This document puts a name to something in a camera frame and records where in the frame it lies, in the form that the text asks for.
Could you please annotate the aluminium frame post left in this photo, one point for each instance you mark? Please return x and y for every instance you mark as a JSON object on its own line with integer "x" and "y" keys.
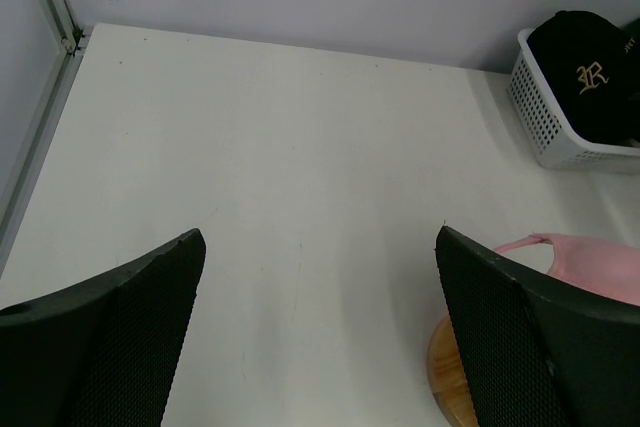
{"x": 40, "y": 55}

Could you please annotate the pink baseball cap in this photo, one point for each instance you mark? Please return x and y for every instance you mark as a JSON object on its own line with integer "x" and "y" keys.
{"x": 595, "y": 265}

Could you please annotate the white plastic basket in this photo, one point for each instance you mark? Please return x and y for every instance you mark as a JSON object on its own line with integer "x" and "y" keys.
{"x": 554, "y": 142}

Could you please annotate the black gold-logo baseball cap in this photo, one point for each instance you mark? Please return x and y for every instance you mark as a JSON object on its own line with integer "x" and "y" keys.
{"x": 592, "y": 68}

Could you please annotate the dark green NY cap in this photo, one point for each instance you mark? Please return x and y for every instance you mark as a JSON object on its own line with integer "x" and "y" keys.
{"x": 632, "y": 30}

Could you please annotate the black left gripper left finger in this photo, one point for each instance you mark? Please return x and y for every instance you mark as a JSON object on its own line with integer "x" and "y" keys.
{"x": 102, "y": 352}

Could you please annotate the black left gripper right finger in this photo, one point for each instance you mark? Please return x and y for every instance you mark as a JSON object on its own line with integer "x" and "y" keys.
{"x": 537, "y": 351}

